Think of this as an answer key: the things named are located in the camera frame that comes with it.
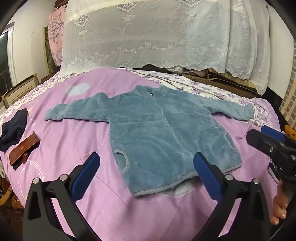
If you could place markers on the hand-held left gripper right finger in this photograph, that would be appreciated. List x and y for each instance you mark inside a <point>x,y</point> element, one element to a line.
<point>207,176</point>

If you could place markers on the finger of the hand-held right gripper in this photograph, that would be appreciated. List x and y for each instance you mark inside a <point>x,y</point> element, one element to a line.
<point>261,141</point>
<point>274,134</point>

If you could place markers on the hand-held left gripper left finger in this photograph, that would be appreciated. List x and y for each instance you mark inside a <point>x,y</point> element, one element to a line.
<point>85,176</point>

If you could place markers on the blue fleece jacket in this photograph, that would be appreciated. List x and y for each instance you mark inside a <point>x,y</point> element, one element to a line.
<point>150,129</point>

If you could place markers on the person's right hand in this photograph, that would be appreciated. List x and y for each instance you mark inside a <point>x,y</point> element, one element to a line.
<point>278,204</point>

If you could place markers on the orange cloth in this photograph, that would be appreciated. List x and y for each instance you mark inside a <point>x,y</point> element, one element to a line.
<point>291,132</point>

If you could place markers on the pink bedspread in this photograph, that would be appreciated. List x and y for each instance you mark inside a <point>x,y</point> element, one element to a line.
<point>69,139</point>

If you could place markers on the brown leather wallet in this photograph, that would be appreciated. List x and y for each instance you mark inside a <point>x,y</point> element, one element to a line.
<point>22,148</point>

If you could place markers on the stack of brown bedding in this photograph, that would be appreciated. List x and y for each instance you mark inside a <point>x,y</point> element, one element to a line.
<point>219,77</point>

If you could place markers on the dark navy cloth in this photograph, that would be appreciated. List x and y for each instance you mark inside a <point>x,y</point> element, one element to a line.
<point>12,129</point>

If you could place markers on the dark patterned cloth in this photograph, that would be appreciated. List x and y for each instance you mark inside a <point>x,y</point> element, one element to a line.
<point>48,53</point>

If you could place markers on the window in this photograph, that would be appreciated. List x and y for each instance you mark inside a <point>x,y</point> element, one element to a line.
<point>5,58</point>

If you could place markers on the pink floral blanket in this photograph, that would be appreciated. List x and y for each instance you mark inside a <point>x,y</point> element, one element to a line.
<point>56,30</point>

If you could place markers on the white lace cover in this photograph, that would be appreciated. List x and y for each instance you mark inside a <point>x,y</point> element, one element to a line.
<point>150,34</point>

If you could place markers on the wooden frame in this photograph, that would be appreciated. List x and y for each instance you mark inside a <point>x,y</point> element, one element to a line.
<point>20,89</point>

